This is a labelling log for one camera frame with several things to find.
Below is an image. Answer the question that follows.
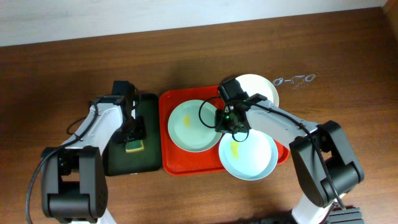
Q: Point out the pale green plate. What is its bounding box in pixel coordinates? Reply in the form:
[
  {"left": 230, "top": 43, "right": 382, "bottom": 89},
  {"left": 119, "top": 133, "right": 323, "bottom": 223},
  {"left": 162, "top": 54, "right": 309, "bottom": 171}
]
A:
[{"left": 167, "top": 100, "right": 222, "bottom": 152}]

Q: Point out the cream white plate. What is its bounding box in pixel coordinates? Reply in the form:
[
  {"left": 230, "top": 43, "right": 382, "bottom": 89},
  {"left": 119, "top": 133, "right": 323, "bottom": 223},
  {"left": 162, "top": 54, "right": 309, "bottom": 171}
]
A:
[{"left": 236, "top": 74, "right": 279, "bottom": 107}]

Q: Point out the dark green plastic tray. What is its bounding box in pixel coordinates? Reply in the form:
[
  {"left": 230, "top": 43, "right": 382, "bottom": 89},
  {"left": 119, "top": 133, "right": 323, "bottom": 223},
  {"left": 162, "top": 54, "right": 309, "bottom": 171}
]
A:
[{"left": 103, "top": 93, "right": 162, "bottom": 176}]

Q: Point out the light blue plate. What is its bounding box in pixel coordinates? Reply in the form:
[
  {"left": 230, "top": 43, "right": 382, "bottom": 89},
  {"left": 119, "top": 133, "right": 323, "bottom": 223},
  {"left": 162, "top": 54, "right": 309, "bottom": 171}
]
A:
[{"left": 218, "top": 130, "right": 279, "bottom": 181}]

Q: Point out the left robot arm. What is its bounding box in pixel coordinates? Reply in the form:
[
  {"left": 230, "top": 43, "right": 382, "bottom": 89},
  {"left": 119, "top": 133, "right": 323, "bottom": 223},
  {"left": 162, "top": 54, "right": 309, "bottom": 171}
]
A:
[{"left": 35, "top": 80, "right": 145, "bottom": 223}]

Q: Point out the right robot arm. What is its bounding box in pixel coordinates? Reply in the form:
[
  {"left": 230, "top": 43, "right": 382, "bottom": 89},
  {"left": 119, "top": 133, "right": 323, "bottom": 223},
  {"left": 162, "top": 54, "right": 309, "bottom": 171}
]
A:
[{"left": 215, "top": 78, "right": 364, "bottom": 224}]

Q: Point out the green and yellow sponge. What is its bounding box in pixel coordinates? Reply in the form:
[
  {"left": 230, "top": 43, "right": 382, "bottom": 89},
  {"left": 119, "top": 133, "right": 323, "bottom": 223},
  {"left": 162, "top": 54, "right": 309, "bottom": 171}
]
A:
[{"left": 125, "top": 140, "right": 144, "bottom": 153}]

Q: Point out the red plastic tray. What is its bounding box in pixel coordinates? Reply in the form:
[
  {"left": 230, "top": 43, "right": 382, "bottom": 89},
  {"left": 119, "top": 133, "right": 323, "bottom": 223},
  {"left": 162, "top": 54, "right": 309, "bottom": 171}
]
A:
[{"left": 158, "top": 85, "right": 290, "bottom": 177}]

